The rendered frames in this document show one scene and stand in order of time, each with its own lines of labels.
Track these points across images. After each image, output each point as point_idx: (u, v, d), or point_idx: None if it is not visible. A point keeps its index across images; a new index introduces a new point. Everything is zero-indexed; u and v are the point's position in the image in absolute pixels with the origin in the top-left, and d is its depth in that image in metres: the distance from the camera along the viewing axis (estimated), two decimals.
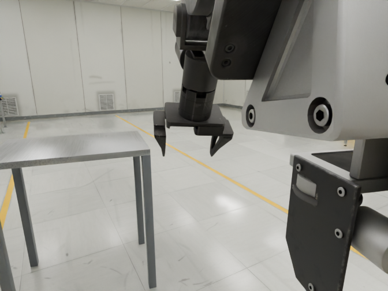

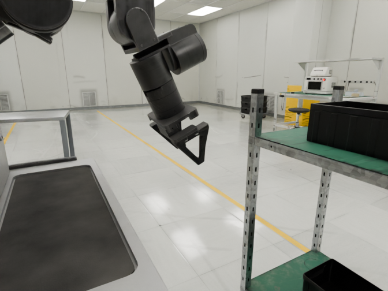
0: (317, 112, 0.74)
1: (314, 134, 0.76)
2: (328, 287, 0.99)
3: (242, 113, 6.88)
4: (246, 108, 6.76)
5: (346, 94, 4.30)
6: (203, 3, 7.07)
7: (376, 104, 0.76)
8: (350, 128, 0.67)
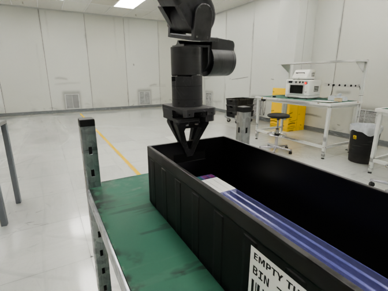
0: (152, 161, 0.46)
1: (153, 194, 0.48)
2: None
3: (227, 116, 6.60)
4: (231, 111, 6.47)
5: (329, 99, 4.02)
6: None
7: (250, 147, 0.48)
8: (176, 199, 0.38)
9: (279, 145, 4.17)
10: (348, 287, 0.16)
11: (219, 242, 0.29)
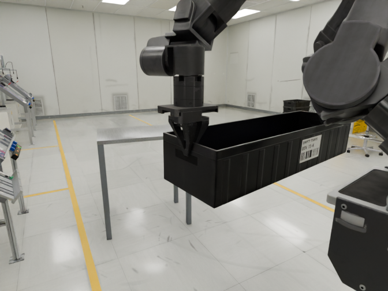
0: (227, 160, 0.47)
1: (224, 193, 0.49)
2: None
3: None
4: None
5: None
6: (243, 6, 6.94)
7: None
8: (260, 164, 0.54)
9: (367, 146, 4.31)
10: (321, 125, 0.68)
11: (289, 155, 0.61)
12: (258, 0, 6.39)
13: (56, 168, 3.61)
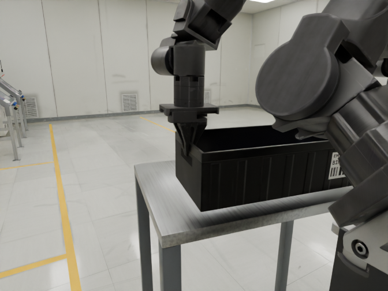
0: (216, 164, 0.45)
1: (213, 198, 0.47)
2: None
3: None
4: None
5: None
6: None
7: (213, 130, 0.62)
8: (264, 173, 0.49)
9: None
10: None
11: (311, 168, 0.53)
12: None
13: (48, 204, 2.30)
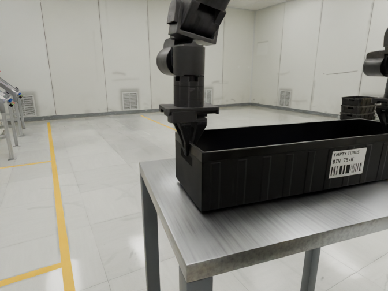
0: (216, 163, 0.45)
1: (214, 197, 0.47)
2: None
3: None
4: (351, 114, 5.14)
5: None
6: None
7: (213, 130, 0.62)
8: (264, 172, 0.49)
9: None
10: (365, 136, 0.56)
11: (311, 167, 0.53)
12: None
13: (43, 206, 2.13)
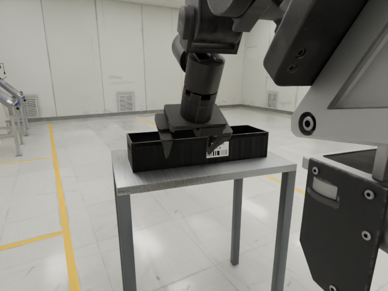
0: (139, 148, 0.94)
1: (139, 165, 0.95)
2: None
3: None
4: None
5: None
6: None
7: (149, 132, 1.10)
8: None
9: None
10: None
11: (194, 152, 1.01)
12: None
13: (47, 193, 2.61)
